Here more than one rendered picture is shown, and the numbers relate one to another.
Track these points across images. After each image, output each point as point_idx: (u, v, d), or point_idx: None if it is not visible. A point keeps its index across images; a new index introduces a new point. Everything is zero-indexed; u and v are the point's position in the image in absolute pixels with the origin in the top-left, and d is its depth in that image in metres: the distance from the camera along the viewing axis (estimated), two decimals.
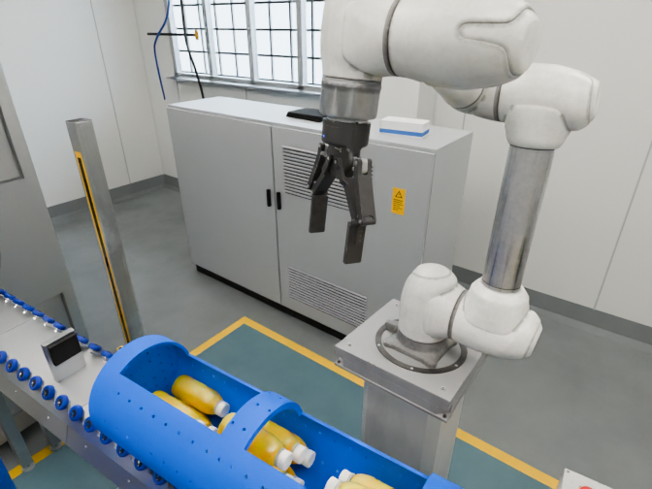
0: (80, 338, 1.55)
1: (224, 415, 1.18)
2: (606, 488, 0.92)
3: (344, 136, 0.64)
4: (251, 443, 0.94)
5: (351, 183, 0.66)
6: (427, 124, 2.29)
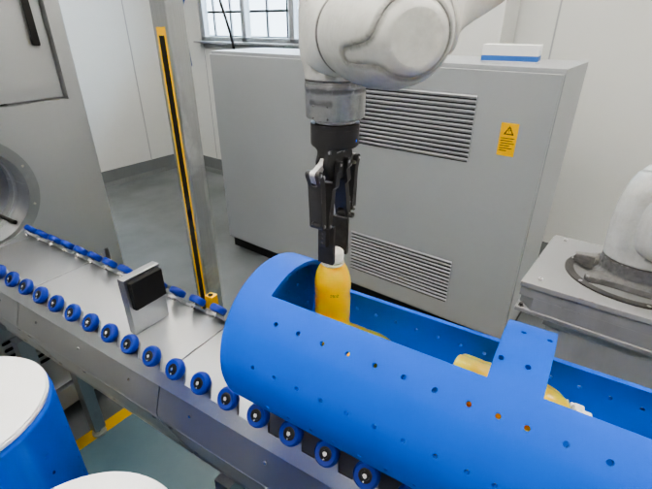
0: None
1: None
2: None
3: None
4: None
5: (343, 180, 0.71)
6: (541, 48, 1.92)
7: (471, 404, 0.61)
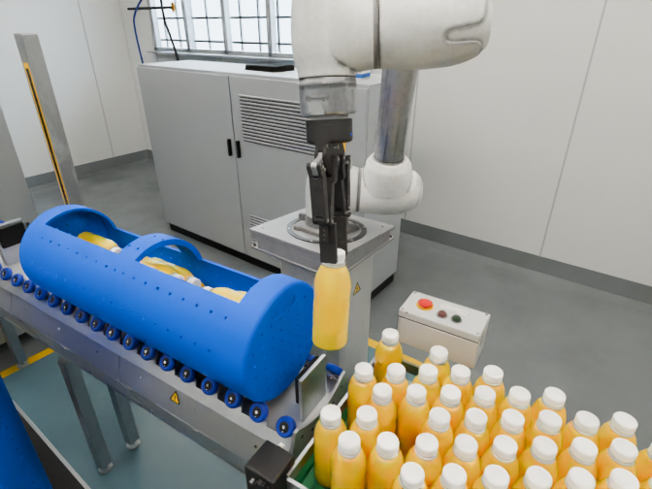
0: None
1: None
2: (442, 301, 1.10)
3: None
4: None
5: (339, 179, 0.74)
6: None
7: None
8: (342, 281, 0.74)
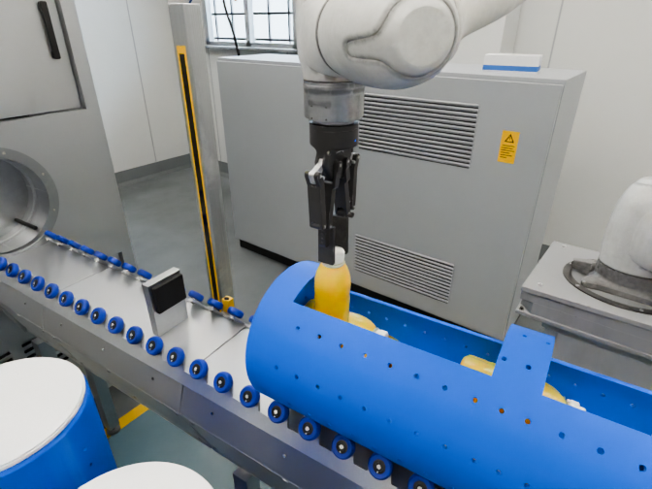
0: None
1: None
2: None
3: None
4: None
5: (343, 180, 0.71)
6: (540, 58, 1.98)
7: (476, 400, 0.68)
8: (340, 281, 0.75)
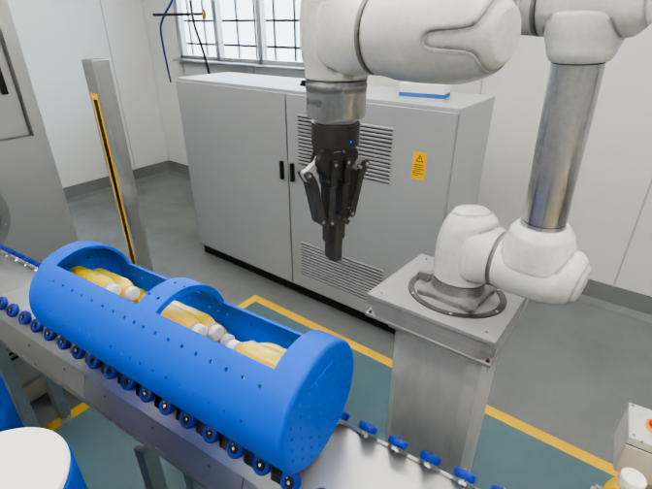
0: None
1: None
2: None
3: (359, 133, 0.66)
4: (169, 318, 1.05)
5: (344, 183, 0.71)
6: (448, 86, 2.22)
7: None
8: None
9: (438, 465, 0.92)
